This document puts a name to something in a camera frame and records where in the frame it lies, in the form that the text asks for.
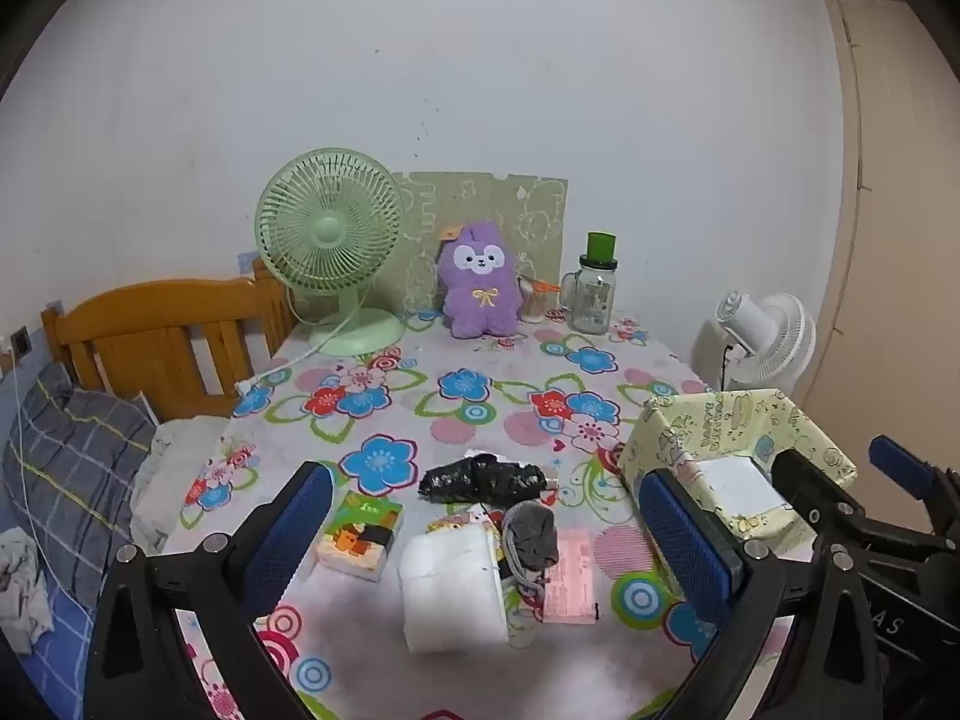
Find grey plaid pillow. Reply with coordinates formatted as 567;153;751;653
2;364;158;608

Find pink packet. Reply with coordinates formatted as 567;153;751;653
541;529;599;625

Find beige door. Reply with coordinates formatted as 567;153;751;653
793;0;960;466

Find wooden bed headboard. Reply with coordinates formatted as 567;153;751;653
41;259;301;421

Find blue bed sheet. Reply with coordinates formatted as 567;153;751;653
0;371;95;720

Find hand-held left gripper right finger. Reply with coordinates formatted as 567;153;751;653
636;467;886;720

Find cartoon print tissue packet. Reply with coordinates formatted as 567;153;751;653
426;502;507;578

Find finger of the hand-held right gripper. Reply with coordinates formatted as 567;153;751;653
868;435;960;516
771;448;867;541

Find green tissue packet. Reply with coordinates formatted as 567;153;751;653
313;490;404;584

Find black plastic bag roll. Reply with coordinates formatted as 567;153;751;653
418;454;547;505

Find green desk fan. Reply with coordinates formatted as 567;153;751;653
253;150;410;357

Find white fan power cord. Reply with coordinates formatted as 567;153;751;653
236;313;357;395

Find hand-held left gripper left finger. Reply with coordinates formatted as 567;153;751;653
82;460;336;720

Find cotton swab container orange lid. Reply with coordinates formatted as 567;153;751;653
520;276;562;323

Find glass jar mug green lid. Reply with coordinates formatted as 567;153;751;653
560;232;620;335

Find grey drawstring pouch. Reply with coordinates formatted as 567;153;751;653
499;502;562;595

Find floral tablecloth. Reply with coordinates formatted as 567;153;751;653
161;306;758;720

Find white standing fan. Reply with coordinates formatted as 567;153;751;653
690;291;818;395

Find white crumpled clothes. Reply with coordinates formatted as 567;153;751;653
0;525;53;653

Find white soft packet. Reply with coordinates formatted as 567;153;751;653
397;523;511;653

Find purple plush toy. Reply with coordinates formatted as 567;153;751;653
436;219;522;338

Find yellow cartoon print box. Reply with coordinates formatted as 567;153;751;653
616;388;858;560

